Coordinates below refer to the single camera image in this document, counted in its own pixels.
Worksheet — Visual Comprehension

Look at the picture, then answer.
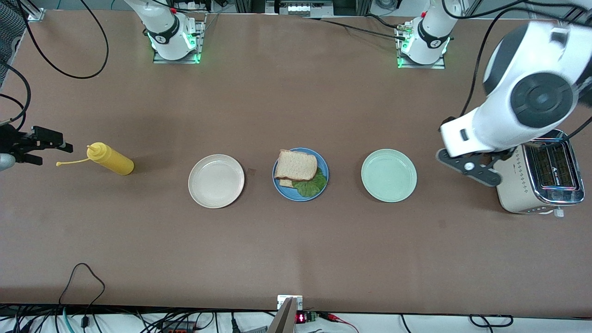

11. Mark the aluminium profile corner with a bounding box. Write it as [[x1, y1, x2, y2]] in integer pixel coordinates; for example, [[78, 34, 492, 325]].
[[21, 0, 46, 22]]

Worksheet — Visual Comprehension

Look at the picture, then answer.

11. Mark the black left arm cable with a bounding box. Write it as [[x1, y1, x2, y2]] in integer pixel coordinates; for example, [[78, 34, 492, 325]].
[[442, 0, 592, 139]]

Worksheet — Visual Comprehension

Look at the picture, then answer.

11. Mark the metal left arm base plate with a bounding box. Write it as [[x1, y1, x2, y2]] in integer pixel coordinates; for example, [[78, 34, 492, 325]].
[[395, 23, 447, 70]]

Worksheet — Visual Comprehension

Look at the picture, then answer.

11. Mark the grey control box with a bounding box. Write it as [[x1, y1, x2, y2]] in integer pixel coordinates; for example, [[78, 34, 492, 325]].
[[265, 0, 334, 17]]

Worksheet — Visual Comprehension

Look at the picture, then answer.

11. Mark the beige plate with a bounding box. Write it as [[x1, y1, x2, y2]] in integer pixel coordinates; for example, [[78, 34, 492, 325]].
[[188, 154, 245, 209]]

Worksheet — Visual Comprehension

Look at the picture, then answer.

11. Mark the yellow squeeze bottle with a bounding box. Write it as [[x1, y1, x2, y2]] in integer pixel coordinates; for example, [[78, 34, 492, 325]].
[[55, 142, 135, 176]]

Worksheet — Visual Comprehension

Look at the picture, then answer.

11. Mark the thin black cable loop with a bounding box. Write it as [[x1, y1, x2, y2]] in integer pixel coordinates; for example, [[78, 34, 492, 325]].
[[57, 262, 106, 308]]

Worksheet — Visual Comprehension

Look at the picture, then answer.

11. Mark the blue plate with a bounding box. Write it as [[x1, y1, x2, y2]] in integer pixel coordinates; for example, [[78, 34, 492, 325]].
[[272, 148, 330, 202]]

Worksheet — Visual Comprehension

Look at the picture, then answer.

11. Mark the pale green plate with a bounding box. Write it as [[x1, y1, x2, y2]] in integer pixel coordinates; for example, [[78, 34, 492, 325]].
[[361, 148, 418, 203]]

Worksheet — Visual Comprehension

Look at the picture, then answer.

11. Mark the white clamp block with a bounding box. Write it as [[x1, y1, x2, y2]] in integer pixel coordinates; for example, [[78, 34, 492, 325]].
[[277, 295, 303, 311]]

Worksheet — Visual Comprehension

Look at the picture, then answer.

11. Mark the black cable on table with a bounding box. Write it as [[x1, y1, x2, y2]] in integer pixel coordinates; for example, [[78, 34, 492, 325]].
[[303, 14, 408, 41]]

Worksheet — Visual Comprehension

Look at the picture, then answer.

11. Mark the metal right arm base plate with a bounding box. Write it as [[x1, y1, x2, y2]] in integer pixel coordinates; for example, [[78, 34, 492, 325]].
[[153, 13, 207, 65]]

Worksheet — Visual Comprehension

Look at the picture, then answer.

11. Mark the black cable tangle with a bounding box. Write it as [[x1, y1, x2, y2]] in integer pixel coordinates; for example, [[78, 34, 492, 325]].
[[0, 303, 278, 333]]

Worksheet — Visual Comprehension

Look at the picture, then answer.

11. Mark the green lettuce leaf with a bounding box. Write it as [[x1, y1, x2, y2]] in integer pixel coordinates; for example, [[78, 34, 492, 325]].
[[291, 167, 328, 198]]

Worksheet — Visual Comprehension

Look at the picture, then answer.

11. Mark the black white patterned fabric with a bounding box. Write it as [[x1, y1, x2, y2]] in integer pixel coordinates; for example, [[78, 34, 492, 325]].
[[0, 6, 26, 85]]

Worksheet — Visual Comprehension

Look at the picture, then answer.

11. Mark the red black wire pair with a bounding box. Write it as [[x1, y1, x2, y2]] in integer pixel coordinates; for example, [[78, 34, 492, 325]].
[[317, 312, 362, 333]]

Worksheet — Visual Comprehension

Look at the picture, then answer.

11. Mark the cream toaster with chrome top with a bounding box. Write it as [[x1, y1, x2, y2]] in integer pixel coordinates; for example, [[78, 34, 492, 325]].
[[496, 129, 586, 218]]

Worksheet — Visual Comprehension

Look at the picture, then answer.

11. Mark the black coiled cable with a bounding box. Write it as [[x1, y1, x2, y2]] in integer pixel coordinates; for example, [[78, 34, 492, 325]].
[[469, 314, 514, 328]]

